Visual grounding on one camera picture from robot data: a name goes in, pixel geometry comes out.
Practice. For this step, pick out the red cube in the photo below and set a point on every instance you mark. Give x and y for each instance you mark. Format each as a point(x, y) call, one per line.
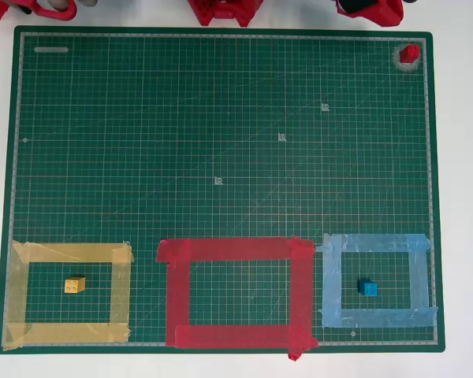
point(410, 54)

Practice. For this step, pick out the red 3D-printed robot arm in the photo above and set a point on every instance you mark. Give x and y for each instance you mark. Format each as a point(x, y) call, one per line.
point(224, 15)

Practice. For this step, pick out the blue tape square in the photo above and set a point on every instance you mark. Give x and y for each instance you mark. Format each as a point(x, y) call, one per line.
point(378, 242)

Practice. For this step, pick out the blue cube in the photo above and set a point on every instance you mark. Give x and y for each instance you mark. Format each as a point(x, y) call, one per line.
point(367, 287)

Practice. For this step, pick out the red tape square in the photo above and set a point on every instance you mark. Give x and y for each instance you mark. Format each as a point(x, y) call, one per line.
point(236, 248)

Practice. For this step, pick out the yellow tape square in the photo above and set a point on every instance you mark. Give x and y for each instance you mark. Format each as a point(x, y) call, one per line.
point(63, 252)

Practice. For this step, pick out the yellow cube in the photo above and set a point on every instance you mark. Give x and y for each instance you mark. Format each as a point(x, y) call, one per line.
point(74, 285)

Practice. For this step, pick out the person's left hand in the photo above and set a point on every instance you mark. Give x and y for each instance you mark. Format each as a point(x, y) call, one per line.
point(58, 3)

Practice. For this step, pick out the green cutting mat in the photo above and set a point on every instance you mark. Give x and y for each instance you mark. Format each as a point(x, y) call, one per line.
point(220, 118)

